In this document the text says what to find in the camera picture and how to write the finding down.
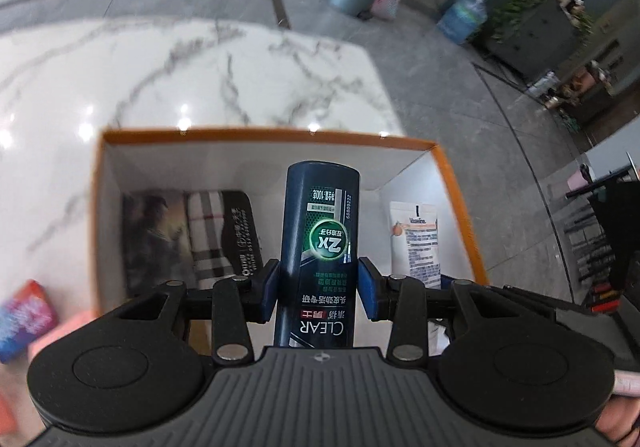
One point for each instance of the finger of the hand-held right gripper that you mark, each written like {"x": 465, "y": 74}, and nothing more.
{"x": 540, "y": 299}

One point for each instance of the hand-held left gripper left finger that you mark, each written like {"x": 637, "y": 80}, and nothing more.
{"x": 270, "y": 289}

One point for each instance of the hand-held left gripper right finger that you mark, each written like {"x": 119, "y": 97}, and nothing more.
{"x": 367, "y": 287}

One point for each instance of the white cream tube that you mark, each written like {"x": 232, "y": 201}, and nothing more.
{"x": 415, "y": 247}

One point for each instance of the plaid black case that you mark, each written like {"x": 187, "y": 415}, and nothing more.
{"x": 220, "y": 232}

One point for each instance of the dark shampoo bottle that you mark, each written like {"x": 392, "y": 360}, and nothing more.
{"x": 320, "y": 227}

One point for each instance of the illustrated card box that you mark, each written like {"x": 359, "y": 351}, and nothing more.
{"x": 155, "y": 242}

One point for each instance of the orange cardboard box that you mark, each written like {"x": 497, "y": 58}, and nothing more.
{"x": 225, "y": 162}

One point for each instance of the pink lotion bottle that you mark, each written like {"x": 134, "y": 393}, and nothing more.
{"x": 60, "y": 332}

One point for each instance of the person's right hand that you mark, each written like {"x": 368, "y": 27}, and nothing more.
{"x": 625, "y": 424}

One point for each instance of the dark blurred furniture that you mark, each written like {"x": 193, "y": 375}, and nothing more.
{"x": 610, "y": 227}

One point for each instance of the white spray bottle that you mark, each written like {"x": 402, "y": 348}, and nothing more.
{"x": 544, "y": 84}

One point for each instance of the blue and red packet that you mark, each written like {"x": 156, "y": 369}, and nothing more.
{"x": 25, "y": 319}

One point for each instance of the grey drawer cabinet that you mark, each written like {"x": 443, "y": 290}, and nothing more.
{"x": 545, "y": 42}

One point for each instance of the blue water jug with pump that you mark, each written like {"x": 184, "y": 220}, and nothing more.
{"x": 462, "y": 19}

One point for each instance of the woven pastel basket bag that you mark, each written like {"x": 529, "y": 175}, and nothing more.
{"x": 387, "y": 2}

